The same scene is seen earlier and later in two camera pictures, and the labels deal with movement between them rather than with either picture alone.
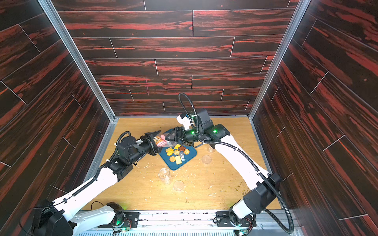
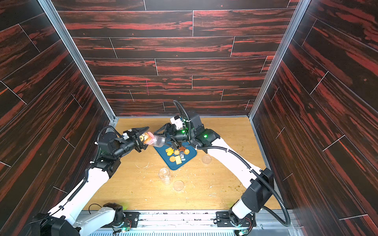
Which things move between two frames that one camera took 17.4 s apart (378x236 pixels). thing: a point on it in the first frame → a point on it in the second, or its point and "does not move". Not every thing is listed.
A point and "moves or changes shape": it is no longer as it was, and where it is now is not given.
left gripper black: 152,148 → 134,140
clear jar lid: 206,159 does not move
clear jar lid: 178,185 does not move
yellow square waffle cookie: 170,150 does not move
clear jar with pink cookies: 161,141 does not move
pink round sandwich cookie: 162,143 moves or changes shape
